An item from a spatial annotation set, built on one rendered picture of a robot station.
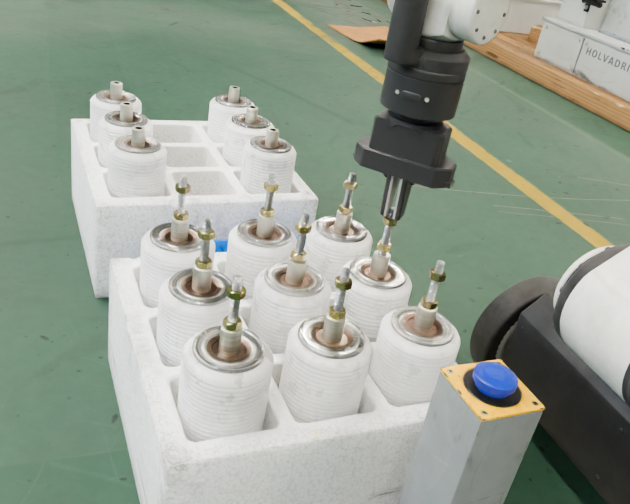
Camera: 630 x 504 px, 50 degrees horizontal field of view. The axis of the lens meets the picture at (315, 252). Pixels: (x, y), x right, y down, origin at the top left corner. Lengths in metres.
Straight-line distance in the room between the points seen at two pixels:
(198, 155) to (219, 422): 0.78
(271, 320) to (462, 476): 0.31
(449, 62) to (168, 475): 0.51
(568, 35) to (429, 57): 2.67
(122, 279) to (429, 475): 0.48
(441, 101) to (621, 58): 2.42
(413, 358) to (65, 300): 0.66
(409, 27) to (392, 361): 0.37
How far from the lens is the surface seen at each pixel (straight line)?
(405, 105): 0.77
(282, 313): 0.82
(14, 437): 0.99
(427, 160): 0.80
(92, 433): 0.99
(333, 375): 0.73
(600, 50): 3.25
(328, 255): 0.96
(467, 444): 0.64
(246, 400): 0.71
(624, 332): 0.76
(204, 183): 1.30
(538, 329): 1.04
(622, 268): 0.80
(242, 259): 0.92
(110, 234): 1.17
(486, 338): 1.10
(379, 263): 0.88
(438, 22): 0.75
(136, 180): 1.16
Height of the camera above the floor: 0.70
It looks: 29 degrees down
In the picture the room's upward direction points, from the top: 11 degrees clockwise
